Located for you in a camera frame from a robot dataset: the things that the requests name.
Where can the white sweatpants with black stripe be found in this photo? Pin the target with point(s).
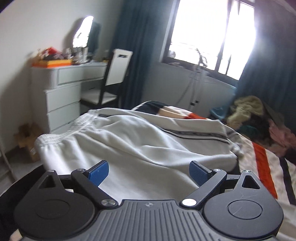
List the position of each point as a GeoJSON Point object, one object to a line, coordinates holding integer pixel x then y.
{"type": "Point", "coordinates": [148, 155]}

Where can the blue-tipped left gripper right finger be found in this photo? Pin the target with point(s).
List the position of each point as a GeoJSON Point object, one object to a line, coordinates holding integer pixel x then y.
{"type": "Point", "coordinates": [208, 181]}

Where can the left teal curtain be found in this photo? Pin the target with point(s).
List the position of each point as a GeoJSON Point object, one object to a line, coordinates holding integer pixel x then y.
{"type": "Point", "coordinates": [141, 28]}

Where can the right teal curtain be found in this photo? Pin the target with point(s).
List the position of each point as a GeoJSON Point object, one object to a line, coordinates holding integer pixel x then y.
{"type": "Point", "coordinates": [269, 73]}

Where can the pile of clothes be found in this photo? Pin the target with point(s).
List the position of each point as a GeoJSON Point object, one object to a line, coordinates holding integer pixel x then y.
{"type": "Point", "coordinates": [258, 122]}

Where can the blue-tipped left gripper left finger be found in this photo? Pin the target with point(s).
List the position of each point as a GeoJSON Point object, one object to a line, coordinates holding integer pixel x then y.
{"type": "Point", "coordinates": [86, 182]}

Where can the oval vanity mirror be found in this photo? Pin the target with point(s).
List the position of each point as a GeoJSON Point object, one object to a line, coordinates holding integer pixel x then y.
{"type": "Point", "coordinates": [81, 36]}

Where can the white black chair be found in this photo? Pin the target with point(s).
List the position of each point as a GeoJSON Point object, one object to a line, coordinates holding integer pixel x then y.
{"type": "Point", "coordinates": [115, 73]}

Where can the striped orange black white blanket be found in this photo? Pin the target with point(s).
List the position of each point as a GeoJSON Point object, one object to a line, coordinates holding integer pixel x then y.
{"type": "Point", "coordinates": [277, 174]}

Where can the cardboard box on floor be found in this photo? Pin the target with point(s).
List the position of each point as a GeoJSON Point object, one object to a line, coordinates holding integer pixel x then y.
{"type": "Point", "coordinates": [26, 137]}

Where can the white dresser with drawers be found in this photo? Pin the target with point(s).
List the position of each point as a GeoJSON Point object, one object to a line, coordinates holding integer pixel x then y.
{"type": "Point", "coordinates": [56, 93]}

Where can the orange box on dresser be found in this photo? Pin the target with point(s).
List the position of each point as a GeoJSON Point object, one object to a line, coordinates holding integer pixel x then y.
{"type": "Point", "coordinates": [52, 63]}

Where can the teal curtain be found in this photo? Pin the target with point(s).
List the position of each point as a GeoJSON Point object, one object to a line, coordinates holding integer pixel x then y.
{"type": "Point", "coordinates": [141, 28]}
{"type": "Point", "coordinates": [269, 73]}

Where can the window with dark frame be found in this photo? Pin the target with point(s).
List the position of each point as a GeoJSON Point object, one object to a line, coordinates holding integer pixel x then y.
{"type": "Point", "coordinates": [217, 35]}

